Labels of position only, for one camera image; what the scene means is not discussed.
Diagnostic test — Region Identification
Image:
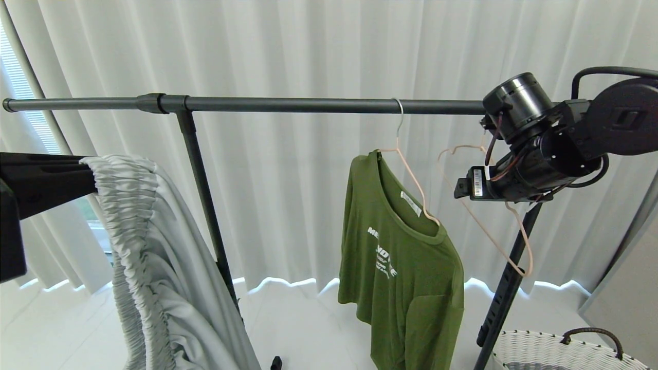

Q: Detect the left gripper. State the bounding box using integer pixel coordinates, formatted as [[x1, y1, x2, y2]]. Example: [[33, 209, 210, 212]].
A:
[[0, 177, 27, 283]]

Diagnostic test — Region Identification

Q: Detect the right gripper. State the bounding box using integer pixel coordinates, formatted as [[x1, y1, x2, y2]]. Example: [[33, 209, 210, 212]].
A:
[[454, 135, 602, 204]]

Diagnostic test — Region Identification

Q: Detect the pink clothes hanger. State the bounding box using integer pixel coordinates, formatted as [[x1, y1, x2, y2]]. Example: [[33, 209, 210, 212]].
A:
[[378, 99, 442, 227], [437, 131, 534, 278]]

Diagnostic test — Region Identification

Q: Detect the pale grey garment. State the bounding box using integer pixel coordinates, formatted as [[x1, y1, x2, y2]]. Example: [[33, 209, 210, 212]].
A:
[[80, 154, 263, 370]]

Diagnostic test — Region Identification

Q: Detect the green long-sleeved shirt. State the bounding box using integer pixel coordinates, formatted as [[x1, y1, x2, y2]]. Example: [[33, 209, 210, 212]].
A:
[[338, 151, 465, 370]]

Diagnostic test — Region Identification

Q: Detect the white laundry basket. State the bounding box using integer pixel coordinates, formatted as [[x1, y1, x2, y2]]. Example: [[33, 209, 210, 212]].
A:
[[492, 327, 651, 370]]

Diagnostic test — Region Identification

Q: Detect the black clothes rack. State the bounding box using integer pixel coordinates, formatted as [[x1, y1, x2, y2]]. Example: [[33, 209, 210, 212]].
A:
[[3, 92, 545, 370]]

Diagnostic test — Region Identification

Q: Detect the window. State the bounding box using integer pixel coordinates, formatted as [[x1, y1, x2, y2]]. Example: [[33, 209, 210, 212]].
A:
[[0, 21, 111, 253]]

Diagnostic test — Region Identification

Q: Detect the black cable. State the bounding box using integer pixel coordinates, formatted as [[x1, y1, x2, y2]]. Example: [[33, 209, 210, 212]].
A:
[[565, 66, 658, 189]]

